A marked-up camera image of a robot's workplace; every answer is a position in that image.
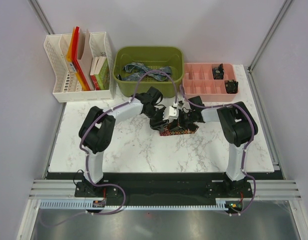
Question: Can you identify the red patterned tie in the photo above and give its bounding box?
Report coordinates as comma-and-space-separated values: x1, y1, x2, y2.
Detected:
159, 123, 199, 137

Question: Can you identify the white plastic file rack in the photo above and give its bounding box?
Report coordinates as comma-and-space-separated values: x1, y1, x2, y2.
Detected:
44, 32, 116, 103

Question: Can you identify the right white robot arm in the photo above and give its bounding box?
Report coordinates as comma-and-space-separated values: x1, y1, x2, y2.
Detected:
178, 96, 258, 197

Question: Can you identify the pink divided organizer tray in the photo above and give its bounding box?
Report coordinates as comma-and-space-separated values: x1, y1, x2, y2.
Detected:
182, 63, 239, 103

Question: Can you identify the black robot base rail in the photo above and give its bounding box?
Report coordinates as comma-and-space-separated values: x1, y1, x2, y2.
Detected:
75, 172, 253, 206

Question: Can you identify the red white book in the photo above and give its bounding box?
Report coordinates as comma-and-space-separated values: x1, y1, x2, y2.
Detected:
90, 56, 107, 91

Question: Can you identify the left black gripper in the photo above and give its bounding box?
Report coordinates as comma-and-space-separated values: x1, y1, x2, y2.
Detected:
144, 107, 169, 133

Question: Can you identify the beige folder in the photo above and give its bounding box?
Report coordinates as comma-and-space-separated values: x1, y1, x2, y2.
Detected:
77, 29, 95, 91

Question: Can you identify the rolled dark tie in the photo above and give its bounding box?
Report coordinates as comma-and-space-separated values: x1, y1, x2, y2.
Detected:
224, 79, 238, 94
212, 63, 224, 80

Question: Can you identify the orange red folder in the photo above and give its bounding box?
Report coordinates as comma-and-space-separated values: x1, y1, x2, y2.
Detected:
66, 26, 91, 91

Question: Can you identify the white slotted cable duct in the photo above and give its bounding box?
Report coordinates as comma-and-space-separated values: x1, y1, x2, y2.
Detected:
39, 199, 237, 211

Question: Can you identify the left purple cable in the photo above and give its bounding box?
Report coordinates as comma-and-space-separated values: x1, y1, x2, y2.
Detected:
80, 70, 179, 187

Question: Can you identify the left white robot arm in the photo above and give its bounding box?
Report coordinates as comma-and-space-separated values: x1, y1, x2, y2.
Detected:
79, 87, 168, 197

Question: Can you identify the blue patterned tie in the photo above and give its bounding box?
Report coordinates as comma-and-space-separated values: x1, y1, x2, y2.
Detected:
117, 62, 172, 82

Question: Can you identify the green treehouse book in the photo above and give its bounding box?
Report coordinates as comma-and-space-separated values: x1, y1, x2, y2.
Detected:
100, 59, 110, 90

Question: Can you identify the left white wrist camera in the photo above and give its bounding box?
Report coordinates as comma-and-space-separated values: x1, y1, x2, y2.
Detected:
163, 106, 179, 121

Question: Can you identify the olive green plastic bin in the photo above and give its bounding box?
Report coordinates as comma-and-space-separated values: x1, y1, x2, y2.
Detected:
113, 46, 184, 98

